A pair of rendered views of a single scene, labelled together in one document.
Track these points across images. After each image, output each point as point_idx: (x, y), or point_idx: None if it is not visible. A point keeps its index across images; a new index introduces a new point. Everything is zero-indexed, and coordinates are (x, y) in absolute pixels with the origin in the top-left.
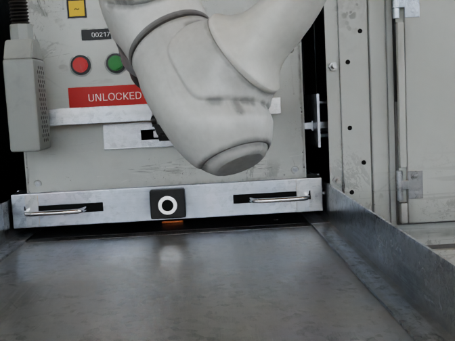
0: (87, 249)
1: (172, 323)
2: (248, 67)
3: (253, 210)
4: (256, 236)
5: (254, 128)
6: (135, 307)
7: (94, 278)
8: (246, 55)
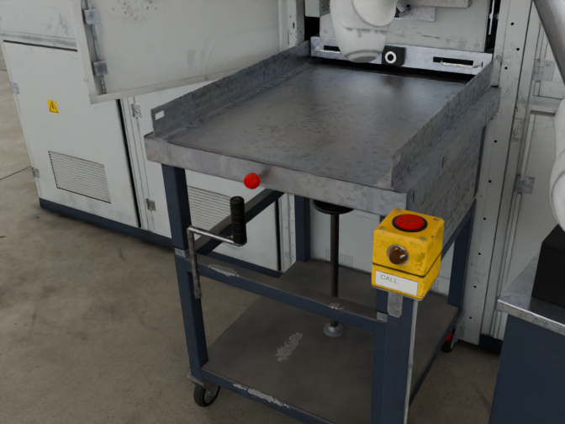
0: (336, 77)
1: (326, 125)
2: (365, 15)
3: (444, 68)
4: (431, 87)
5: (366, 45)
6: (320, 115)
7: (321, 96)
8: (365, 8)
